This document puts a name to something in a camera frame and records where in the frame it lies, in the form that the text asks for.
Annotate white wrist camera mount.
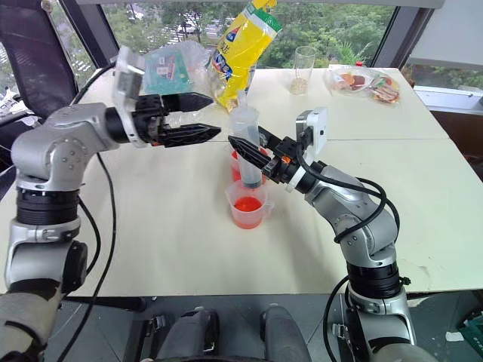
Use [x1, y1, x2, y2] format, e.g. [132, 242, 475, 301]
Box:
[295, 106, 330, 164]
[112, 46, 147, 147]

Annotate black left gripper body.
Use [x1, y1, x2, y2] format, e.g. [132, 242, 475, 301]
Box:
[130, 94, 168, 148]

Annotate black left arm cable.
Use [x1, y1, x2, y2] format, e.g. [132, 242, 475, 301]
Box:
[56, 62, 118, 362]

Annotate clear measuring cup red liquid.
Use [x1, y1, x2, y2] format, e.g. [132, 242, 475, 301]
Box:
[224, 179, 275, 230]
[229, 146, 271, 186]

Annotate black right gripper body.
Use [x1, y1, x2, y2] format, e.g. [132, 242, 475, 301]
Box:
[261, 136, 303, 186]

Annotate clear bag colourful snacks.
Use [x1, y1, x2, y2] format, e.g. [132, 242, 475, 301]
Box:
[323, 64, 401, 107]

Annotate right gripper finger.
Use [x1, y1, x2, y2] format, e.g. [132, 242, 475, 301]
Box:
[227, 136, 274, 171]
[257, 125, 283, 150]

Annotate green plastic crate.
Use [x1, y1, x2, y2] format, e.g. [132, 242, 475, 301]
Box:
[455, 311, 483, 345]

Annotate yellow snack bag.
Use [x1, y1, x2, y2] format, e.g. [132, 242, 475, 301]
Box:
[208, 0, 284, 115]

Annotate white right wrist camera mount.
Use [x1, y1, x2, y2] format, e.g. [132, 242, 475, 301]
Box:
[295, 106, 330, 164]

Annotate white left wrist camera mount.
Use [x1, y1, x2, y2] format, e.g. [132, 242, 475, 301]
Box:
[112, 46, 147, 147]

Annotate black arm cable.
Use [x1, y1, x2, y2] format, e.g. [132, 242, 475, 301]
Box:
[56, 62, 118, 362]
[294, 142, 401, 244]

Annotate black mesh office chair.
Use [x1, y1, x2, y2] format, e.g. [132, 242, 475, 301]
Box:
[0, 0, 82, 127]

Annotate clear bag green packets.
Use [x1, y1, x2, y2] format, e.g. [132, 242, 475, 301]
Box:
[142, 40, 213, 100]

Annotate dark grey rounded shape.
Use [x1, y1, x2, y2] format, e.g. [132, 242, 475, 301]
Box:
[155, 306, 220, 362]
[259, 304, 313, 362]

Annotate tall clear drinking glass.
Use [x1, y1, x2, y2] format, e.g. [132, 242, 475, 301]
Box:
[289, 45, 318, 96]

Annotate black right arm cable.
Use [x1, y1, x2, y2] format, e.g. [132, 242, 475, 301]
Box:
[294, 142, 401, 244]

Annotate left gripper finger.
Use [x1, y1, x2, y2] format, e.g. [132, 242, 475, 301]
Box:
[161, 91, 215, 114]
[159, 123, 222, 149]

